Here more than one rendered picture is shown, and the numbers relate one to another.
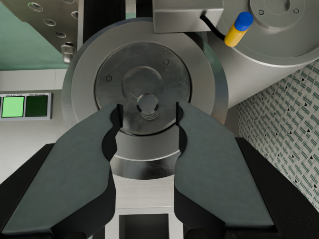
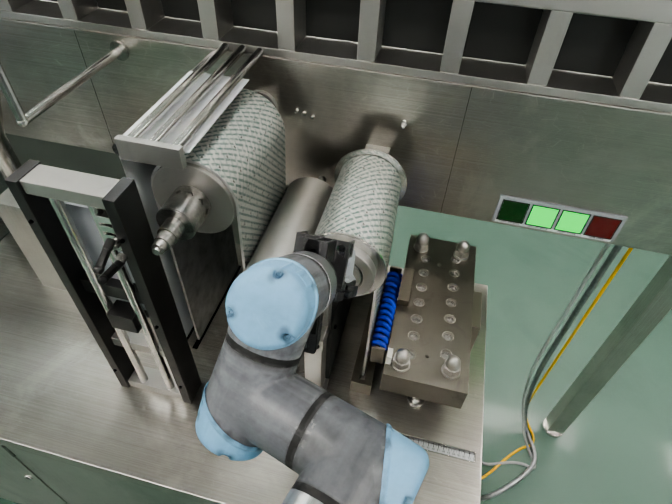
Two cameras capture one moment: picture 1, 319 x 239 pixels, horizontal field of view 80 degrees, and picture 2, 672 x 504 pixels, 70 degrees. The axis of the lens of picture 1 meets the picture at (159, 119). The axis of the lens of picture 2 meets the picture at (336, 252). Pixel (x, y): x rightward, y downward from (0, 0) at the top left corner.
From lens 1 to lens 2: 66 cm
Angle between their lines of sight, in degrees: 39
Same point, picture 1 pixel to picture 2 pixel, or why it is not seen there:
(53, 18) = (445, 290)
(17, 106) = (536, 216)
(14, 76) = not seen: outside the picture
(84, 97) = (367, 277)
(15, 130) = (548, 192)
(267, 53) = not seen: hidden behind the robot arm
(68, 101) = (382, 272)
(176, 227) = (366, 43)
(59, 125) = (492, 185)
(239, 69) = not seen: hidden behind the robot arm
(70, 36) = (445, 268)
